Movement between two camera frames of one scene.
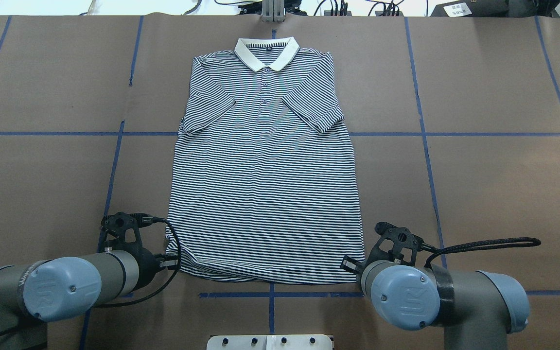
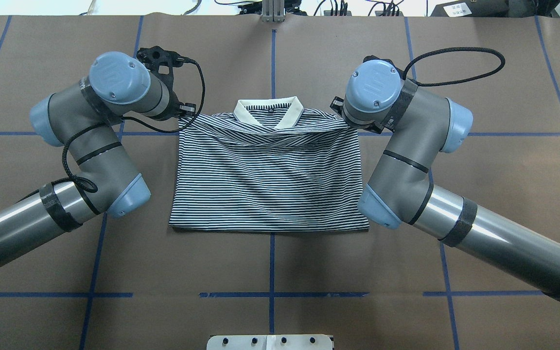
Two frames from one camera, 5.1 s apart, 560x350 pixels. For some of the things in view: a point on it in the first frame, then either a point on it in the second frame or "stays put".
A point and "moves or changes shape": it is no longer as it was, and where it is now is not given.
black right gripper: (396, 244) → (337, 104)
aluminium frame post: (273, 11) stays put
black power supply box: (472, 8) stays put
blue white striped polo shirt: (265, 187) moves or changes shape
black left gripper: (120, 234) → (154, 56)
